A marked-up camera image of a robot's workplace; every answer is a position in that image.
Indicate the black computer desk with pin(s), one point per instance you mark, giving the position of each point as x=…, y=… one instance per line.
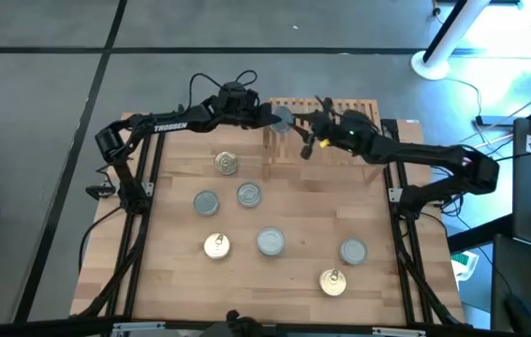
x=522, y=276

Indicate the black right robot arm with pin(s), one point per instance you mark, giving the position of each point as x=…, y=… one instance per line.
x=433, y=156

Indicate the black desk crossbar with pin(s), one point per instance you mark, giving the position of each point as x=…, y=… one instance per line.
x=480, y=234

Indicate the white floor stand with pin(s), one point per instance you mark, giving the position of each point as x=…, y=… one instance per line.
x=429, y=65

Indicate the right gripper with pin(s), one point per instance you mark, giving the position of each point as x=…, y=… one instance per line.
x=344, y=131

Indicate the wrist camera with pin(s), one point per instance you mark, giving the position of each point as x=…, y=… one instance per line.
x=233, y=92
x=326, y=104

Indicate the wooden slatted shelf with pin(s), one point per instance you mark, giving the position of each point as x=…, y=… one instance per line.
x=302, y=104

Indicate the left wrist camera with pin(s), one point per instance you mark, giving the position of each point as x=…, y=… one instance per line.
x=233, y=92

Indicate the black computer mouse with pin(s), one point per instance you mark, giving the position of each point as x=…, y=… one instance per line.
x=518, y=310

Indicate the silver frame plate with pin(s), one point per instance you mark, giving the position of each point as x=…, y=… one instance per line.
x=136, y=326
x=398, y=331

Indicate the silver corner bracket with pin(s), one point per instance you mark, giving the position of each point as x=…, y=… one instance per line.
x=148, y=188
x=394, y=194

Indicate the green white box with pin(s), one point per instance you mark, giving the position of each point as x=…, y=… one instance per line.
x=462, y=262

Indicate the black power adapter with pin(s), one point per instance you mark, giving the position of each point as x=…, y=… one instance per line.
x=480, y=121

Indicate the black clamp bracket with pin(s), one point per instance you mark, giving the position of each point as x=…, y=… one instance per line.
x=101, y=192

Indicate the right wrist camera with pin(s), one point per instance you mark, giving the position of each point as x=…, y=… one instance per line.
x=326, y=104

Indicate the black metal table frame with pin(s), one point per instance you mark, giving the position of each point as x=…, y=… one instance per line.
x=321, y=330

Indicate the blue pink label can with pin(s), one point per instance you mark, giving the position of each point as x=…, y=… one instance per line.
x=226, y=163
x=216, y=245
x=332, y=282

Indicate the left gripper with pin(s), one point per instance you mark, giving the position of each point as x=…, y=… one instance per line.
x=241, y=114

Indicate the green label tuna can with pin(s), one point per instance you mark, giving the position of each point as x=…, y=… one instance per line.
x=353, y=251
x=248, y=194
x=284, y=121
x=270, y=241
x=206, y=202

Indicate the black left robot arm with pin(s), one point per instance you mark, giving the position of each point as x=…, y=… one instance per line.
x=171, y=125

